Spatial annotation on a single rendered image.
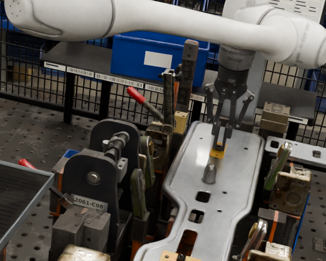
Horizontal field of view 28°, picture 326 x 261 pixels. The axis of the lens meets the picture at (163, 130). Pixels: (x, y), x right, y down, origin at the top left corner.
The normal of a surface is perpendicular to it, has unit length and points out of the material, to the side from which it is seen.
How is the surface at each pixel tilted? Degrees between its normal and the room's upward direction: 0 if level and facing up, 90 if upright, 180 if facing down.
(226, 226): 0
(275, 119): 88
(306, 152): 0
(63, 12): 82
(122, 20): 95
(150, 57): 90
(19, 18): 83
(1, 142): 0
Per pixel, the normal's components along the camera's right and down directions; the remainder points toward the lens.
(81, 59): 0.13, -0.88
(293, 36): -0.07, 0.09
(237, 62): -0.23, 0.43
